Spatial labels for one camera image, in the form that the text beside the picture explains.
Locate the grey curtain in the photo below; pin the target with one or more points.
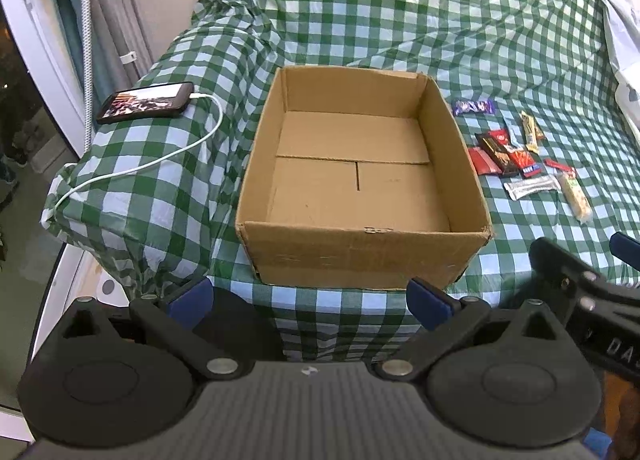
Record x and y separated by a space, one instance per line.
122 0

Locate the small red sausage stick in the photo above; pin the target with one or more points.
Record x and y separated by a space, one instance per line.
559 166

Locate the red white striped packet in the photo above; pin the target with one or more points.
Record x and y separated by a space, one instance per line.
482 163

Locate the light blue snack packet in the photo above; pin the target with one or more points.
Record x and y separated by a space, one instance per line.
511 132

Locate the white window frame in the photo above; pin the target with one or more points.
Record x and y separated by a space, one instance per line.
35 15

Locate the teal curtain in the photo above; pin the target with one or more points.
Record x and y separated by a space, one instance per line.
65 25

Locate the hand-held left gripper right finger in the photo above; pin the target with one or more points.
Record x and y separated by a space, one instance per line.
426 303

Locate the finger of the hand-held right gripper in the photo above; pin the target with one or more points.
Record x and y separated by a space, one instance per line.
626 249
560 265

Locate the dark brown snack packet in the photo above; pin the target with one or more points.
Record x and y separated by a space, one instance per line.
500 161

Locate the cardboard box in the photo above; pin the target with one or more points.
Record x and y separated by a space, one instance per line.
360 180

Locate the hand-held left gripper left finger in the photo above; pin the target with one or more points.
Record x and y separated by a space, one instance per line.
192 301

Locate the clear nut packet green label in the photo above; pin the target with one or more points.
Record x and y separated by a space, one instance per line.
575 200

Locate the purple snack bar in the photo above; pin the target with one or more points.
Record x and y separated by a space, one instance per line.
473 107

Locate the red packet with blue end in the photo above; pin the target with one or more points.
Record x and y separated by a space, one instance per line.
530 166

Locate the white printed cloth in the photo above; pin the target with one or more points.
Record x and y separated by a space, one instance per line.
622 40

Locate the black smartphone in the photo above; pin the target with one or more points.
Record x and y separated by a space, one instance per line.
145 102

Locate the green white checked cloth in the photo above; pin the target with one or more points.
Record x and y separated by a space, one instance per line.
380 15

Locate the yellow snack bar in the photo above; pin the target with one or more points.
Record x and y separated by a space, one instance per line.
530 132

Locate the silver snack packet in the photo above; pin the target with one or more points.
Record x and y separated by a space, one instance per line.
532 186

